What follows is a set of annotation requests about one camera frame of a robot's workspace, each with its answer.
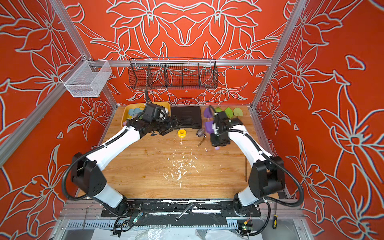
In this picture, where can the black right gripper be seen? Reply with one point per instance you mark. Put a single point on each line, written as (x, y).
(215, 141)

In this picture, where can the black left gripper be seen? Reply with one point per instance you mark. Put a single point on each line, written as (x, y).
(171, 126)

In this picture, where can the purple square shovel pink handle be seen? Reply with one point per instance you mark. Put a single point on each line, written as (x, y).
(210, 130)

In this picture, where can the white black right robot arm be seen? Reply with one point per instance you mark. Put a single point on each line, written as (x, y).
(267, 174)

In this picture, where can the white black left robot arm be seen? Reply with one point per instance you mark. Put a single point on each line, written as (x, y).
(84, 177)

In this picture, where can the yellow storage box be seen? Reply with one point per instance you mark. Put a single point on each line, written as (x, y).
(131, 110)

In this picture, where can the yellow tape roll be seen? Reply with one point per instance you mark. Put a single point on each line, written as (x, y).
(182, 133)

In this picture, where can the black plastic tool case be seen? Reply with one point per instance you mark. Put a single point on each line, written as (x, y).
(188, 116)

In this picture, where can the hex key on table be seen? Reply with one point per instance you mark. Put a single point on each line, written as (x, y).
(246, 169)

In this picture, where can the black wire wall basket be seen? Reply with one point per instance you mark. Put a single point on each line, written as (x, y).
(173, 74)

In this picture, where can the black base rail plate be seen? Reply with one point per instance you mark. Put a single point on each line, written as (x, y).
(223, 207)

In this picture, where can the wrench on base rail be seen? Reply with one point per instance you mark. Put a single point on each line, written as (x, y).
(184, 211)

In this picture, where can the clear mesh wall basket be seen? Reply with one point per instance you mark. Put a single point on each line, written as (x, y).
(86, 81)

